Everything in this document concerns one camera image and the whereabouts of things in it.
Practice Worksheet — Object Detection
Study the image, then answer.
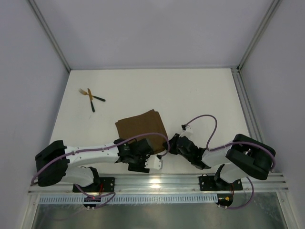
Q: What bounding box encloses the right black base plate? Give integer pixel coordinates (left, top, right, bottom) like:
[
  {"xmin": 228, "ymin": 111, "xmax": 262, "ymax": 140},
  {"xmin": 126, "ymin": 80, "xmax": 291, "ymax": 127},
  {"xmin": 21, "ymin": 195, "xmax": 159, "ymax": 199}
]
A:
[{"xmin": 198, "ymin": 175, "xmax": 243, "ymax": 191}]

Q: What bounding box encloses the grey slotted cable duct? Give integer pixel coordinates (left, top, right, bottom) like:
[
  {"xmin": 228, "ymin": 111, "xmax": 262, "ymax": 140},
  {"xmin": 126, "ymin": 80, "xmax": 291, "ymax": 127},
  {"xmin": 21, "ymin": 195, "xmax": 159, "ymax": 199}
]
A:
[{"xmin": 39, "ymin": 194, "xmax": 217, "ymax": 205}]

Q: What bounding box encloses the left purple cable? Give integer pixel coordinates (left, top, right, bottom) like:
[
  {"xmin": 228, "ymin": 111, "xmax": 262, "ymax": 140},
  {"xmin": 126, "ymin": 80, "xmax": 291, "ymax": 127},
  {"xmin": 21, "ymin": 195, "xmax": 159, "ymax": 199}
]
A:
[{"xmin": 30, "ymin": 133, "xmax": 170, "ymax": 210}]

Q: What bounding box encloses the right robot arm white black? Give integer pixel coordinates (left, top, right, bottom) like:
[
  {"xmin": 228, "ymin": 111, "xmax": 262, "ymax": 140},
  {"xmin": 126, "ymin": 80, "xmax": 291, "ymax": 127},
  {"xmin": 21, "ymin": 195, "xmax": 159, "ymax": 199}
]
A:
[{"xmin": 163, "ymin": 134, "xmax": 276, "ymax": 190}]

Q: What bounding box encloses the gold fork green handle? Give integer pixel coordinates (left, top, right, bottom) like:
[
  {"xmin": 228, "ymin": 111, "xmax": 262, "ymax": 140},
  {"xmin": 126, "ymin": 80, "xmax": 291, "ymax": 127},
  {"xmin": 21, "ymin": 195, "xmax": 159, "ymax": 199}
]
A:
[{"xmin": 79, "ymin": 89, "xmax": 106, "ymax": 102}]

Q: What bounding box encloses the aluminium rail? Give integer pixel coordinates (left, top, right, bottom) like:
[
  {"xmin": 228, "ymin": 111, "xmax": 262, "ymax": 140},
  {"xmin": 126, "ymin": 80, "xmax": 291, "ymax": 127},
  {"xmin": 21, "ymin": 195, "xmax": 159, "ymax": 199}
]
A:
[
  {"xmin": 231, "ymin": 68, "xmax": 264, "ymax": 144},
  {"xmin": 27, "ymin": 173, "xmax": 289, "ymax": 194}
]

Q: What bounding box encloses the left black controller board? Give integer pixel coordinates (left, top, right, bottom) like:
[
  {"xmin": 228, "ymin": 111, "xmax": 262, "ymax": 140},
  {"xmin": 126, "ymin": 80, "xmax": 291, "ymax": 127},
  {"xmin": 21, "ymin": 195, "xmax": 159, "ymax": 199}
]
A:
[{"xmin": 83, "ymin": 196, "xmax": 101, "ymax": 209}]

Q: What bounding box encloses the black controller board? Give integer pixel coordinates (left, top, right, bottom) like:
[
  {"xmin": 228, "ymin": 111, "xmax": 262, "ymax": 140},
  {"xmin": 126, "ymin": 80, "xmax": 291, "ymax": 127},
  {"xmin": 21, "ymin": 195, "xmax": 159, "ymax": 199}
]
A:
[
  {"xmin": 83, "ymin": 196, "xmax": 101, "ymax": 209},
  {"xmin": 216, "ymin": 195, "xmax": 234, "ymax": 209}
]

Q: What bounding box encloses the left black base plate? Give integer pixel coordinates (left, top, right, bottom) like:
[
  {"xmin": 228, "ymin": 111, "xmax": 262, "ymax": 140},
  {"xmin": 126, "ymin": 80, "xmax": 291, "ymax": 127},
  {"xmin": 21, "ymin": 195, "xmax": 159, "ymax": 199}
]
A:
[{"xmin": 76, "ymin": 175, "xmax": 115, "ymax": 194}]

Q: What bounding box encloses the right aluminium frame post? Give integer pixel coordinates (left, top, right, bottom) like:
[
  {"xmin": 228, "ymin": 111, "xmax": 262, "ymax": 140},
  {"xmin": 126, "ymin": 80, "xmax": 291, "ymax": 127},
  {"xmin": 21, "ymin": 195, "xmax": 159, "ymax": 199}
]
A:
[{"xmin": 237, "ymin": 0, "xmax": 282, "ymax": 72}]

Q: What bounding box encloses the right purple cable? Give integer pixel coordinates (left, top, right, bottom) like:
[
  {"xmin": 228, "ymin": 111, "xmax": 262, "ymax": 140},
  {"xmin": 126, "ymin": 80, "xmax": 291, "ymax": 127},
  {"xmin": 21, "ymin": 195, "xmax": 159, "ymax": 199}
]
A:
[{"xmin": 182, "ymin": 114, "xmax": 276, "ymax": 210}]

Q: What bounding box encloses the brown cloth napkin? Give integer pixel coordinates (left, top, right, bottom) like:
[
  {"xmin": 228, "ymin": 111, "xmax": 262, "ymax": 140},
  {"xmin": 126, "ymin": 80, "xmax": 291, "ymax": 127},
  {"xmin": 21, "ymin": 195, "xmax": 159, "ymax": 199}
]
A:
[{"xmin": 115, "ymin": 109, "xmax": 168, "ymax": 154}]

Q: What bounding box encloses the aluminium frame post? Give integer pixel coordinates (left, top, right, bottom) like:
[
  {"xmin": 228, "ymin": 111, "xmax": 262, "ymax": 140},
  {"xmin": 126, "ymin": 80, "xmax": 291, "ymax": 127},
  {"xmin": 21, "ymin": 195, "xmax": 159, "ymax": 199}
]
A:
[
  {"xmin": 26, "ymin": 0, "xmax": 71, "ymax": 73},
  {"xmin": 237, "ymin": 0, "xmax": 282, "ymax": 72}
]

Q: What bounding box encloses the gold knife green handle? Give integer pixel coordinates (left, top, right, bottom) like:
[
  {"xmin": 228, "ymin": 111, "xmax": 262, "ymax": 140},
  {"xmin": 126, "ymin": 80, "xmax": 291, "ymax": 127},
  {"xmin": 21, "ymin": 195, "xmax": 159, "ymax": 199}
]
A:
[{"xmin": 87, "ymin": 88, "xmax": 95, "ymax": 113}]

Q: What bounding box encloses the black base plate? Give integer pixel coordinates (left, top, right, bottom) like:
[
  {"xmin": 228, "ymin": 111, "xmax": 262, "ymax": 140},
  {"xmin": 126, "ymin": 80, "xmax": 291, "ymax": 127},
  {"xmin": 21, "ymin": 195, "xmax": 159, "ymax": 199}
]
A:
[
  {"xmin": 198, "ymin": 175, "xmax": 243, "ymax": 191},
  {"xmin": 76, "ymin": 175, "xmax": 115, "ymax": 194}
]

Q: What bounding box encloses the front aluminium rail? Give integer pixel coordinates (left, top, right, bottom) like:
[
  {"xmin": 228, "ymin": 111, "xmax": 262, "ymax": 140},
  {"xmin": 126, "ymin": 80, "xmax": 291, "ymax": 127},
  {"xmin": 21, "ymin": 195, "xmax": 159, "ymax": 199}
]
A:
[{"xmin": 27, "ymin": 173, "xmax": 289, "ymax": 194}]

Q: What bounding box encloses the right black controller board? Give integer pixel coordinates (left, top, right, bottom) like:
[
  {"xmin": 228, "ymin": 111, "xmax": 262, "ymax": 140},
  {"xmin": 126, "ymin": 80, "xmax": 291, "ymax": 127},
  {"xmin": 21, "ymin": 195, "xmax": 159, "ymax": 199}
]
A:
[{"xmin": 216, "ymin": 195, "xmax": 234, "ymax": 209}]

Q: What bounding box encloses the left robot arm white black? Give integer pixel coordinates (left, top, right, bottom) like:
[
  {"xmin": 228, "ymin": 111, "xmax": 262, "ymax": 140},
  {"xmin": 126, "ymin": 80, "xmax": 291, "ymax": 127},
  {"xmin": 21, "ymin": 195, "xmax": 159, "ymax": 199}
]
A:
[{"xmin": 31, "ymin": 138, "xmax": 153, "ymax": 187}]

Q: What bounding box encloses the left aluminium frame post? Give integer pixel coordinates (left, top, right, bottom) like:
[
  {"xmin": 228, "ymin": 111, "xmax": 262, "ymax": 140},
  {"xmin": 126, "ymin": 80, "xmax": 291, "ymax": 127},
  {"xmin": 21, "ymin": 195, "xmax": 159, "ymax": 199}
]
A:
[{"xmin": 26, "ymin": 0, "xmax": 71, "ymax": 73}]

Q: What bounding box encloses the purple cable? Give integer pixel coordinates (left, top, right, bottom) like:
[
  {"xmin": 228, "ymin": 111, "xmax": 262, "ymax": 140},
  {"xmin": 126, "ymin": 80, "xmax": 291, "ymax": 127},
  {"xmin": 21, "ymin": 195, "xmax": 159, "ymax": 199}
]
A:
[
  {"xmin": 182, "ymin": 114, "xmax": 276, "ymax": 210},
  {"xmin": 30, "ymin": 133, "xmax": 170, "ymax": 210}
]

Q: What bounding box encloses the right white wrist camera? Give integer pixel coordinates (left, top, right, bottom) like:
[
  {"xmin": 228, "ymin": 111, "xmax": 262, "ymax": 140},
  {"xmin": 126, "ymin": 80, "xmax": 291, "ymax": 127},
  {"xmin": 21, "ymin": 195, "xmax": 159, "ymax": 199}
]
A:
[{"xmin": 179, "ymin": 125, "xmax": 193, "ymax": 138}]

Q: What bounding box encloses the right aluminium rail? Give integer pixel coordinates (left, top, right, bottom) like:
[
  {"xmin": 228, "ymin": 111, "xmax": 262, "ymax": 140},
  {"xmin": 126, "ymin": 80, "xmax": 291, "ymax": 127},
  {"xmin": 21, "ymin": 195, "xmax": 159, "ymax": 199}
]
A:
[{"xmin": 231, "ymin": 68, "xmax": 264, "ymax": 144}]

